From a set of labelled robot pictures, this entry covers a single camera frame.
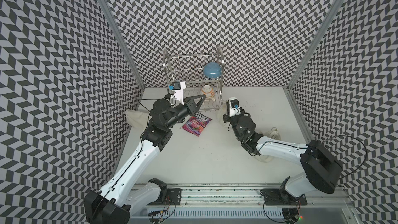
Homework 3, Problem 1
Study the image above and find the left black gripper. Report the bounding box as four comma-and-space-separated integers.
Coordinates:
163, 92, 204, 129

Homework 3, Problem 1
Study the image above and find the beige drawstring bag front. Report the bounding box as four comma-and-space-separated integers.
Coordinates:
255, 127, 281, 163

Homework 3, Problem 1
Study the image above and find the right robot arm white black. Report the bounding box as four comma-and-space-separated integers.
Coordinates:
223, 114, 343, 204

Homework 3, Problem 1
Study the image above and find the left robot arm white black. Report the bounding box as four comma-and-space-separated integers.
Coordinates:
84, 94, 206, 224

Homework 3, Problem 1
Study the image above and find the white orange bowl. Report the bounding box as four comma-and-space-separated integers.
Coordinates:
201, 85, 215, 99

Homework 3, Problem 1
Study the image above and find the blue bowl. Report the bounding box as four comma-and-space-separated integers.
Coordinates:
203, 62, 222, 79

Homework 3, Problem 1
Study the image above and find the pink candy packet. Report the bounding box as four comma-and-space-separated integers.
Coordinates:
182, 114, 212, 137

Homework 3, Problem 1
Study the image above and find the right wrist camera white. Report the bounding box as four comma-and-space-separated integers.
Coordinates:
227, 97, 240, 117

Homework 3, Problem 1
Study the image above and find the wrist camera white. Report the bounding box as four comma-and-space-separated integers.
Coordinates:
169, 82, 186, 106
227, 97, 240, 117

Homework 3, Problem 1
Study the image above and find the metal wire dish rack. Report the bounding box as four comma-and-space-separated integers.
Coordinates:
162, 46, 226, 111

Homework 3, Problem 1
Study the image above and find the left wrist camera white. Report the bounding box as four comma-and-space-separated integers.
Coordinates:
169, 82, 186, 106

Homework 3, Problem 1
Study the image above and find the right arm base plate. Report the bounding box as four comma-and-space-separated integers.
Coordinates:
260, 177, 308, 206

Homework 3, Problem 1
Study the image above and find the aluminium rail frame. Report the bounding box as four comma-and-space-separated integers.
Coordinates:
129, 184, 361, 224

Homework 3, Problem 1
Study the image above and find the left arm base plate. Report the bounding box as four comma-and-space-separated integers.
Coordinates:
148, 178, 182, 205

